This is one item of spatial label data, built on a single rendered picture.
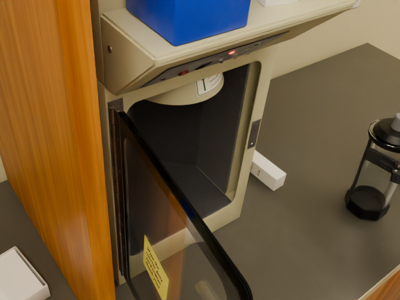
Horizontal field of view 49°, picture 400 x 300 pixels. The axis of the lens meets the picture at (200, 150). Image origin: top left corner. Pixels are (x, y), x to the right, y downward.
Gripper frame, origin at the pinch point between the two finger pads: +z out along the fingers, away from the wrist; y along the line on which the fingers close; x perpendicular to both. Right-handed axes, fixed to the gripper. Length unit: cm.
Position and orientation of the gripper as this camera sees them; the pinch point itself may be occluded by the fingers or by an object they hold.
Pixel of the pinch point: (390, 150)
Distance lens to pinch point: 104.6
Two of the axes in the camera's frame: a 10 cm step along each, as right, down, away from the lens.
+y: -7.9, 3.6, -5.0
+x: 0.1, 8.2, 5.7
